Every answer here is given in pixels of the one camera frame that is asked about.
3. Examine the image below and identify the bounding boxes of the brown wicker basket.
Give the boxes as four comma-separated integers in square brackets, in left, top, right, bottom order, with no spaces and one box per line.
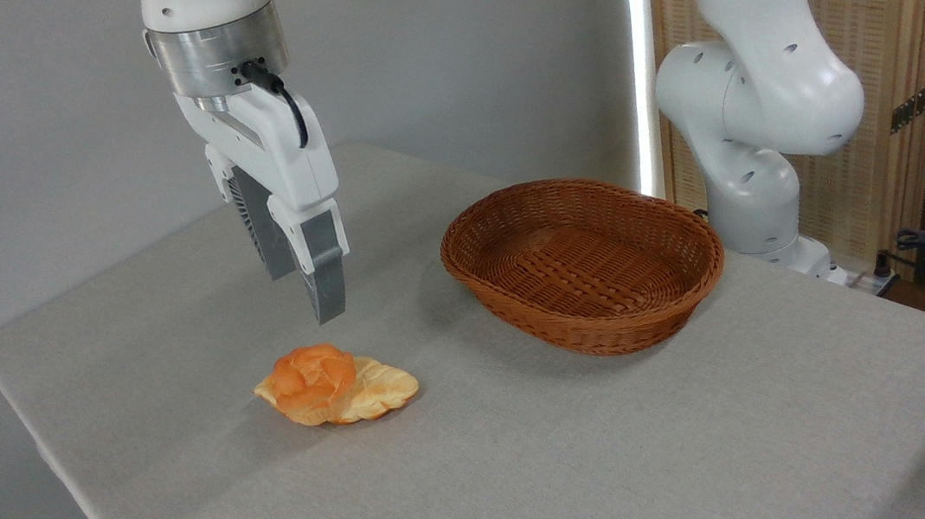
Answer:
[434,160,735,375]

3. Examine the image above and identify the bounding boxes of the dark metal screen hinge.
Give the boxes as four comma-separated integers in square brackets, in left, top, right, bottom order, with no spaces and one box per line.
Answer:
[885,80,925,135]

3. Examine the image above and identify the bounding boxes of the white power strip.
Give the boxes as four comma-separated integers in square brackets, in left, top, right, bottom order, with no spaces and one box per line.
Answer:
[829,258,903,303]

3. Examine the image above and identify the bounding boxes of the orange rose-shaped bread roll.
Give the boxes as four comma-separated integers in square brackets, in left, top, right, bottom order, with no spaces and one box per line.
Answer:
[268,340,361,414]

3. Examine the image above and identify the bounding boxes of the orange bread pastry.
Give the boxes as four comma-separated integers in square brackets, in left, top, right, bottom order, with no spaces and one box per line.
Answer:
[251,350,424,434]

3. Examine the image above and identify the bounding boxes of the bamboo folding screen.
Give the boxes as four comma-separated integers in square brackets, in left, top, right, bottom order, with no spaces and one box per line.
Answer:
[646,0,925,305]

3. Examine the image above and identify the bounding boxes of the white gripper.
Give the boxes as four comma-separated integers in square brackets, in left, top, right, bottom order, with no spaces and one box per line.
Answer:
[173,74,359,340]

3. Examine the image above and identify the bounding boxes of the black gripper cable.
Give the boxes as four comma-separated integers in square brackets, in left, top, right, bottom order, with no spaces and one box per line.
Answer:
[235,54,312,156]

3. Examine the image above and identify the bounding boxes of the grey tablecloth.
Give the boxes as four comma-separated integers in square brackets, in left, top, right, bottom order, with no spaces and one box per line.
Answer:
[0,76,925,519]

